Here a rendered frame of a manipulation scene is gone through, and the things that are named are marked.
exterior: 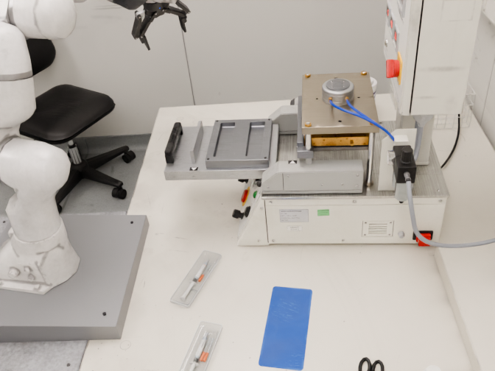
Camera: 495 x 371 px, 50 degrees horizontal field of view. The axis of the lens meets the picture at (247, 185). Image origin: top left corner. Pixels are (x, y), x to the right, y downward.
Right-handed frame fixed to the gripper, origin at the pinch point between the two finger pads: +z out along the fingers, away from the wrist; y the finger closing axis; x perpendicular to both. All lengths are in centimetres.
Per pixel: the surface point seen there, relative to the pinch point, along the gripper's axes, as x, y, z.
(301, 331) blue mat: 105, 13, -18
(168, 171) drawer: 53, 22, -18
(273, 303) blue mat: 95, 15, -13
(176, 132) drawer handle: 41.8, 14.4, -14.7
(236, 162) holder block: 61, 5, -20
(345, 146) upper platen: 73, -19, -26
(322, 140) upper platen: 69, -14, -27
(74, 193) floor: -31, 68, 128
